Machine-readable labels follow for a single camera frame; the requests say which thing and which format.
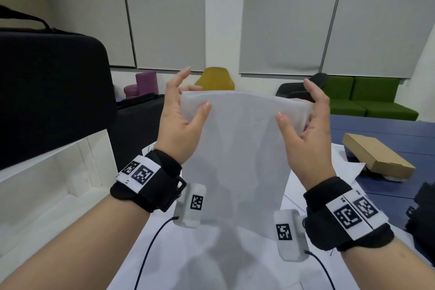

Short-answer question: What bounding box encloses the yellow armchair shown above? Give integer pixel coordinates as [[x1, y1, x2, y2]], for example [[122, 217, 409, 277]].
[[194, 66, 235, 92]]

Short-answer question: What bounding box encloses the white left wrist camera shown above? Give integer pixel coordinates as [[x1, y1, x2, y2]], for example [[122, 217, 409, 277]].
[[172, 183, 207, 229]]

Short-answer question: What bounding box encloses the large black carrying case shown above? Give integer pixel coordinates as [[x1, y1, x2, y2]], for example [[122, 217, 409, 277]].
[[0, 4, 118, 171]]

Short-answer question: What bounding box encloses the person's right hand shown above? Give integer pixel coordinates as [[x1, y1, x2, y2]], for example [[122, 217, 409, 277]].
[[274, 78, 337, 192]]

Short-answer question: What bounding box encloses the brown cardboard box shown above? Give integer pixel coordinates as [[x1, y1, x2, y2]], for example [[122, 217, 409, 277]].
[[341, 132, 416, 180]]

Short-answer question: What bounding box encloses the black armchair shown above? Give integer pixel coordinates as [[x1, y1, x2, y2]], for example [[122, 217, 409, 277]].
[[275, 72, 329, 102]]

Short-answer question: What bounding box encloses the tall purple stool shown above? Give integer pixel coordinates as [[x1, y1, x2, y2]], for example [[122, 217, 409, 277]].
[[135, 71, 159, 95]]

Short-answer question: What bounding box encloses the black left camera cable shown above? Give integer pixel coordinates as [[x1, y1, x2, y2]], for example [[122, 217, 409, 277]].
[[133, 217, 179, 290]]

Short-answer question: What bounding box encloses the black left wrist strap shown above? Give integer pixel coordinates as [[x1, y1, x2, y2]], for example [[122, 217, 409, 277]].
[[110, 149, 188, 214]]

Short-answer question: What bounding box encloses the green sofa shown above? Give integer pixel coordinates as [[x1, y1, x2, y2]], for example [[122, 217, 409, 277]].
[[321, 75, 419, 122]]

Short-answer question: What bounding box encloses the black camera cable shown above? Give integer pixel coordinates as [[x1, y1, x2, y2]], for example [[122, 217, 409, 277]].
[[305, 249, 337, 290], [133, 217, 179, 290]]

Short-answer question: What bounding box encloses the neat white paper sheaf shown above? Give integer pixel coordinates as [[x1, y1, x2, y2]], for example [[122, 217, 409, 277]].
[[180, 91, 315, 243]]

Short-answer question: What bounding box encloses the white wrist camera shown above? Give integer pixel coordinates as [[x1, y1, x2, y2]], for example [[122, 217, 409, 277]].
[[273, 209, 310, 262], [172, 183, 207, 229]]

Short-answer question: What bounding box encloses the person's left hand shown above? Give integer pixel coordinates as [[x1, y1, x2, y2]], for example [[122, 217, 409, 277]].
[[153, 66, 213, 165]]

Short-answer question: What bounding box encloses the grey roller blind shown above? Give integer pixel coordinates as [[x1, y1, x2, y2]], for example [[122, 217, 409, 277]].
[[239, 0, 347, 76], [321, 0, 435, 79], [121, 0, 206, 72], [34, 0, 136, 69]]

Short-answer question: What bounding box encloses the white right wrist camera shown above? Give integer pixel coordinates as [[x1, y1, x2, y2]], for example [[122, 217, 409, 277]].
[[273, 209, 310, 262]]

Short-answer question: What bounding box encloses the black right camera cable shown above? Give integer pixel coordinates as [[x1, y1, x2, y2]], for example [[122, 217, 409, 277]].
[[305, 249, 337, 290]]

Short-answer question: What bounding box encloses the black fabric bag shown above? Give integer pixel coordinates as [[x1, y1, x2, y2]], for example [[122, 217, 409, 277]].
[[404, 181, 435, 266]]

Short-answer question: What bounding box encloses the person's left forearm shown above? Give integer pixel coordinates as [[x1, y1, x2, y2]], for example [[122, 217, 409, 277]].
[[0, 193, 152, 290]]

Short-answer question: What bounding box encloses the open white box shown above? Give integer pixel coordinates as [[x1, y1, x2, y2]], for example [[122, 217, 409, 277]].
[[0, 128, 120, 256]]

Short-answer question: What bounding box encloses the black case with white label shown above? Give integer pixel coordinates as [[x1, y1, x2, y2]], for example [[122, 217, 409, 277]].
[[110, 92, 167, 178]]

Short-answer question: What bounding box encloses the person's right forearm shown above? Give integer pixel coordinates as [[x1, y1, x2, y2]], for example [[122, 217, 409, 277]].
[[338, 235, 435, 290]]

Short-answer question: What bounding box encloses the pile of white papers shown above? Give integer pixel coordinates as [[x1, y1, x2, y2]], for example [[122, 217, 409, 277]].
[[107, 142, 367, 290]]

